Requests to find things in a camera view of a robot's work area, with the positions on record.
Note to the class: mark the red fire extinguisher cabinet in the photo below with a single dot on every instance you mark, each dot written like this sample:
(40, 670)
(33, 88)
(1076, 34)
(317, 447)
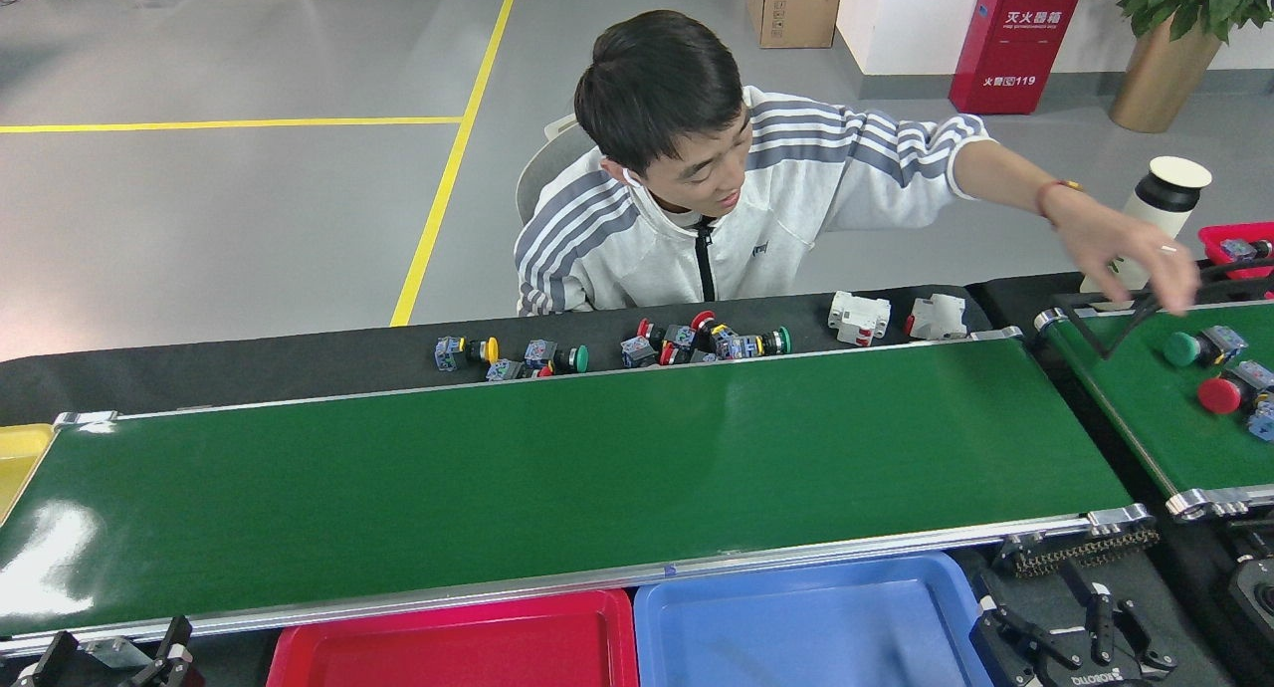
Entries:
(1015, 40)

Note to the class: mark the black guide frame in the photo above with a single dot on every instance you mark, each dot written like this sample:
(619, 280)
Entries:
(1081, 331)

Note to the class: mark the green plant in gold pot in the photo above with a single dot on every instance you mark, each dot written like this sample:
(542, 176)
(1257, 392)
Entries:
(1160, 80)

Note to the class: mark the white circuit breaker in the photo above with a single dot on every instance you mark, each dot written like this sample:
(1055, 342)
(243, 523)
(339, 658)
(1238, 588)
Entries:
(858, 317)
(941, 317)

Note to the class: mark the blue plastic tray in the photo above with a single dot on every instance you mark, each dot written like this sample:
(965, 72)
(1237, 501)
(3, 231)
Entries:
(796, 627)

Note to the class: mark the person's left forearm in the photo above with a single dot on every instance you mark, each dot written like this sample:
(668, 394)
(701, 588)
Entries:
(1005, 179)

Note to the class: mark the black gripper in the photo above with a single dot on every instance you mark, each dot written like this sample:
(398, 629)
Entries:
(1095, 677)

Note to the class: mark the grey office chair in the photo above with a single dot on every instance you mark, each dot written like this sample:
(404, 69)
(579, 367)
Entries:
(547, 169)

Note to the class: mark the person's left hand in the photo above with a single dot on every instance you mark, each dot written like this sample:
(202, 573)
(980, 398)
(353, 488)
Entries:
(1125, 249)

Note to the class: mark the person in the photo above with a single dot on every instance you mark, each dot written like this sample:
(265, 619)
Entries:
(776, 219)

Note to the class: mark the white bottle with black lid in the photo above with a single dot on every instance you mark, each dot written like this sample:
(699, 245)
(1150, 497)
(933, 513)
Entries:
(1169, 194)

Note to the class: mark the blue switch contact block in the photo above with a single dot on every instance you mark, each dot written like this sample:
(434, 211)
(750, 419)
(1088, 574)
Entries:
(1264, 420)
(1239, 250)

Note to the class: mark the small red parts bin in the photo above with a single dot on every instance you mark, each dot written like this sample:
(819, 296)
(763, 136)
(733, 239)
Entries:
(1212, 244)

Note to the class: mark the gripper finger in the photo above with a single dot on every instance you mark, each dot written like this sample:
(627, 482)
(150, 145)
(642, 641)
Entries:
(177, 662)
(48, 662)

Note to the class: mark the black conveyor motor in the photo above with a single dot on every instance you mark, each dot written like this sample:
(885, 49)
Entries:
(1256, 602)

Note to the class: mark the green feeder conveyor belt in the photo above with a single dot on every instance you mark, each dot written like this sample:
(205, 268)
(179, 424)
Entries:
(1145, 408)

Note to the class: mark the cardboard box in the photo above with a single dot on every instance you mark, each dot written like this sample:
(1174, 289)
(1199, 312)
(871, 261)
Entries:
(796, 10)

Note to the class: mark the long green conveyor belt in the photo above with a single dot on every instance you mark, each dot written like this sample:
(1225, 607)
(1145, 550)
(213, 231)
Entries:
(597, 468)

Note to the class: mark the red plastic tray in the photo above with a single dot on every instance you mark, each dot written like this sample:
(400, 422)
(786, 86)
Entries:
(448, 647)

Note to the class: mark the yellow plastic tray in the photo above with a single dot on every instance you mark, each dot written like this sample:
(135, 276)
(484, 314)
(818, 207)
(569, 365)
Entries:
(20, 458)

